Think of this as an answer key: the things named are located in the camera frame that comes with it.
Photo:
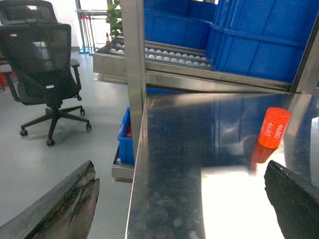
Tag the stainless steel roller rack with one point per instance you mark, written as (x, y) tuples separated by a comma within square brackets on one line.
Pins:
[(140, 63)]

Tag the orange cylindrical capacitor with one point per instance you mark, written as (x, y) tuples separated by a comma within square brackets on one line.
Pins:
[(273, 127)]

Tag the blue bin on lower shelf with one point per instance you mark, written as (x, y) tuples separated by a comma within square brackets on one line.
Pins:
[(126, 150)]

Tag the green potted plant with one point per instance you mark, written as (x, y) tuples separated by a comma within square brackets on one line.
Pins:
[(114, 18)]

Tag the black mesh office chair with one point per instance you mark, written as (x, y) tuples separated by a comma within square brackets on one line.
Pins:
[(39, 67)]

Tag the stanchion barrier posts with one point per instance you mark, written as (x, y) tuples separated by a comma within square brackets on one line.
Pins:
[(93, 28)]

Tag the blue plastic bin behind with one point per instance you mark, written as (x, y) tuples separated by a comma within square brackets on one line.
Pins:
[(178, 22)]

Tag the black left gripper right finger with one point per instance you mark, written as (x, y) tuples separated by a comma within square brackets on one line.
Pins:
[(295, 201)]

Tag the large blue plastic bin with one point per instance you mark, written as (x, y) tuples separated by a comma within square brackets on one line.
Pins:
[(260, 38)]

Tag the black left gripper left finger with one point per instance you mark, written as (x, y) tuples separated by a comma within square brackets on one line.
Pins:
[(64, 212)]

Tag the red white traffic cone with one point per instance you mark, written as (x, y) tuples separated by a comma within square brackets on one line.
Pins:
[(107, 38)]

